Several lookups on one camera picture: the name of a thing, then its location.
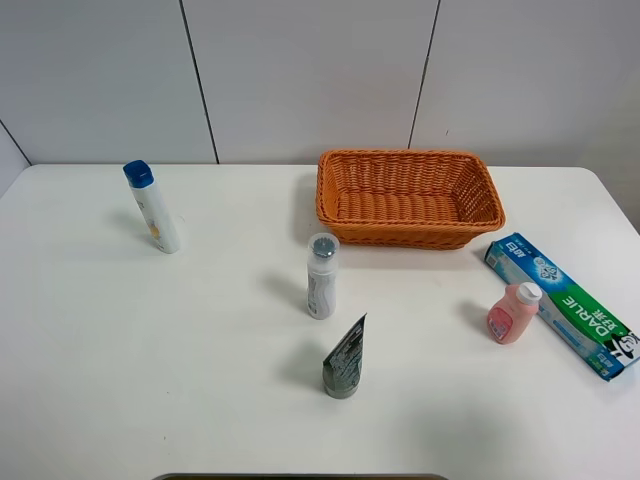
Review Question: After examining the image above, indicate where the small pink bottle white cap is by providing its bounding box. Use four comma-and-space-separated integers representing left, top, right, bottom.
487, 282, 543, 345

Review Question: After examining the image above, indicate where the orange wicker basket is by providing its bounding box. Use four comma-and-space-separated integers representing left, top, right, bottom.
316, 149, 506, 250

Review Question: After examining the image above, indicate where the white bottle blue cap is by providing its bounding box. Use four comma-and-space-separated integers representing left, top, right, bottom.
123, 160, 181, 254

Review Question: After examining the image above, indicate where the white bottle clear cap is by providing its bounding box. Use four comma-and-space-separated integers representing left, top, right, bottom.
307, 233, 340, 320

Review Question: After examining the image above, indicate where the green Darlie toothpaste box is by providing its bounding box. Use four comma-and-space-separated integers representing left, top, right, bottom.
485, 233, 639, 381

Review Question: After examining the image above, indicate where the dark green squeeze tube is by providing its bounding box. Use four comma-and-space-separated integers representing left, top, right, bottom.
322, 314, 366, 399

